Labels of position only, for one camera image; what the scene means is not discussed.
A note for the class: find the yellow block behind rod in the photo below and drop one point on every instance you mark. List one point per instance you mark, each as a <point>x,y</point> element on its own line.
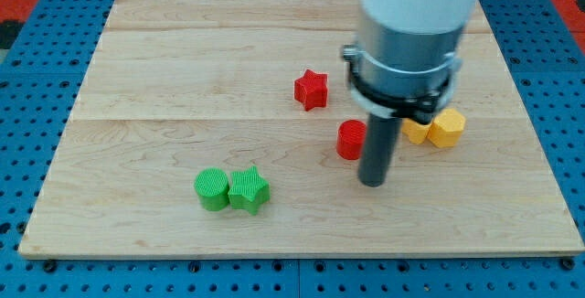
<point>415,132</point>

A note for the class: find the light wooden board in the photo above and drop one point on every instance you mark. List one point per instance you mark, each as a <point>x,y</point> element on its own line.
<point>178,86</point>

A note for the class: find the green star block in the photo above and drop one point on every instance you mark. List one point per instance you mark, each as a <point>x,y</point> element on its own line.
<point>249,190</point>

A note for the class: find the red cylinder block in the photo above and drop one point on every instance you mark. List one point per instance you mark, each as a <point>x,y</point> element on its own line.
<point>350,139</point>

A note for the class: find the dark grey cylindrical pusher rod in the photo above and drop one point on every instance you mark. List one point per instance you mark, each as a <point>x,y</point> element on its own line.
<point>379,145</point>

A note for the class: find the green cylinder block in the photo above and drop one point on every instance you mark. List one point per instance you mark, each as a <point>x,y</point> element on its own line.
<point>212,188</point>

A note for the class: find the yellow hexagon block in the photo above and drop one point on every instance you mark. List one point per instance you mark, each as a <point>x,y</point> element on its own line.
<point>447,128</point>

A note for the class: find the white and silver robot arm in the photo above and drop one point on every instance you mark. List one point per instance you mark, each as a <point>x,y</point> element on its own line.
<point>403,63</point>

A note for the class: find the red star block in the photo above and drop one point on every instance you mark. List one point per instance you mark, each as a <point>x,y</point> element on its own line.
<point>311,90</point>

